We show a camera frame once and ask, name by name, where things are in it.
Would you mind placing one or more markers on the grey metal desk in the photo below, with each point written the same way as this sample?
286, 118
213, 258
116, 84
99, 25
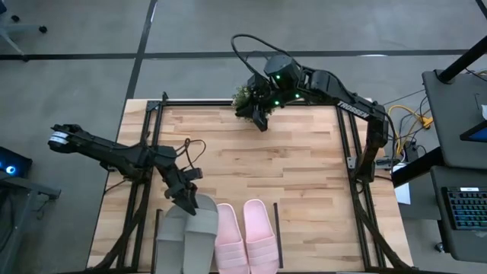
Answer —
23, 186

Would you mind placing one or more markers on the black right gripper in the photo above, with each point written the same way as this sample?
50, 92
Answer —
262, 100

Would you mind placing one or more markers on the white paper sheet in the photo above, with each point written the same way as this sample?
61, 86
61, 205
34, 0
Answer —
403, 194

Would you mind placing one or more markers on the pink slide sandal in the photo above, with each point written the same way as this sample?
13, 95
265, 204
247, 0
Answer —
260, 243
230, 247

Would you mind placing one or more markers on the black pole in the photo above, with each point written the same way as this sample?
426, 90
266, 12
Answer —
462, 61

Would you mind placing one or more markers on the tablet with blue screen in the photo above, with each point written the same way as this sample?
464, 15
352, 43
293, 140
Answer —
479, 134

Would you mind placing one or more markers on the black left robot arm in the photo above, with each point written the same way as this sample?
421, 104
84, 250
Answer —
110, 150

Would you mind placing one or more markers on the grey slide sandal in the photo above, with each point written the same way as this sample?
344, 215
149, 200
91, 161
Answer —
167, 247
201, 243

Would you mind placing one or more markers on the black computer with blue light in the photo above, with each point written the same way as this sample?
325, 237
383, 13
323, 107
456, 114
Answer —
15, 161

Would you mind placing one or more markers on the black metal table frame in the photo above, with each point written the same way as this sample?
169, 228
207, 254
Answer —
198, 103

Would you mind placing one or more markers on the green potted plant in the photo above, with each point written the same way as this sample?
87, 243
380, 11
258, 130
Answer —
241, 99

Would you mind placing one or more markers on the black backlit keyboard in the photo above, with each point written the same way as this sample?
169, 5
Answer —
468, 209

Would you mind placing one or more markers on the grey office chair base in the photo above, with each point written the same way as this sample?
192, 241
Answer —
19, 27

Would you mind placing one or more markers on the dark grey keyboard desk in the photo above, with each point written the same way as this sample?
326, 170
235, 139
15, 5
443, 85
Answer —
456, 243

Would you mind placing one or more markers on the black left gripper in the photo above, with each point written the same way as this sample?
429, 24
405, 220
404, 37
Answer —
179, 184

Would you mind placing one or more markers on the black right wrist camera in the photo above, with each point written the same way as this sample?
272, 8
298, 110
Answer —
256, 81

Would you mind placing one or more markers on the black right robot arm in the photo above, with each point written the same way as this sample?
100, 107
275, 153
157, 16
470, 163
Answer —
323, 85

